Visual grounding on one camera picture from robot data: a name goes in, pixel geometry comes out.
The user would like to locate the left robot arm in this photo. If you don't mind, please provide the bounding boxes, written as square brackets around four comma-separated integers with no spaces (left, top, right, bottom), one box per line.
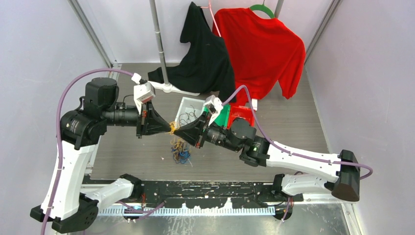
[30,75,171,234]

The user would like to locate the black t-shirt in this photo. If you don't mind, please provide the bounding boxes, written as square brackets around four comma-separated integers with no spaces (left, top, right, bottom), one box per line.
[166,2,236,101]

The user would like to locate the brown thin wire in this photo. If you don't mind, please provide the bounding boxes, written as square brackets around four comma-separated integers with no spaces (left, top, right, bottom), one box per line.
[178,105,199,125]

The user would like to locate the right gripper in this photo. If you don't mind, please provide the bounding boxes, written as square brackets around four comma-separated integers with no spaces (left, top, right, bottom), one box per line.
[174,110,241,152]

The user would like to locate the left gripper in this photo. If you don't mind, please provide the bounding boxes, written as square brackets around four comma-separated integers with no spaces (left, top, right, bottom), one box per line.
[102,100,172,139]

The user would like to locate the green hanger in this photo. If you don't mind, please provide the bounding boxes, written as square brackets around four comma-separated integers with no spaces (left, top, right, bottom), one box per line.
[249,4,275,19]

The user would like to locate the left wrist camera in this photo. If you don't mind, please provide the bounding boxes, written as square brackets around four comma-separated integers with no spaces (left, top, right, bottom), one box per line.
[133,82,155,115]

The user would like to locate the red sweatshirt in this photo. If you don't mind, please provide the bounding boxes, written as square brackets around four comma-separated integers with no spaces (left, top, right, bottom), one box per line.
[212,8,306,99]

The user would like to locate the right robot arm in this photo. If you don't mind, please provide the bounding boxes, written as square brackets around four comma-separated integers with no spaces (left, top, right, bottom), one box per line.
[173,116,361,202]

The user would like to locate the pink hanger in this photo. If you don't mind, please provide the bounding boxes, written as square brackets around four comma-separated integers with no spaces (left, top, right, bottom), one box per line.
[200,0,222,37]

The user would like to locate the red plastic bin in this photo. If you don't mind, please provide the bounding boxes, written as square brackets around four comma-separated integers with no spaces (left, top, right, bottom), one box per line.
[227,105,255,129]

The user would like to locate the blue cable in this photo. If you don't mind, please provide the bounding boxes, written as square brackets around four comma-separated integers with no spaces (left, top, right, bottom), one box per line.
[170,138,192,165]

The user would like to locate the white plastic bin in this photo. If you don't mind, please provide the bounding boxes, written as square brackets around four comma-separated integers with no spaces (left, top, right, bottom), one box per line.
[174,97,204,127]

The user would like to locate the yellow cable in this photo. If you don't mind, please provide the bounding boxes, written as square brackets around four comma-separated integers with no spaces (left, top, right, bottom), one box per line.
[168,121,182,153]

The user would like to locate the white clothes rack stand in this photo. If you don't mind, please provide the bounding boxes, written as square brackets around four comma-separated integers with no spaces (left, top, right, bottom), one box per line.
[149,0,284,96]

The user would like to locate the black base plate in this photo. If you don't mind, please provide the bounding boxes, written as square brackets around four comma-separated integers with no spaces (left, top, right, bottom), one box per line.
[97,180,304,210]

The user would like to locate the green plastic bin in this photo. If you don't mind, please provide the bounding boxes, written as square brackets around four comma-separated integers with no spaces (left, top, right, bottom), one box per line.
[201,104,230,127]

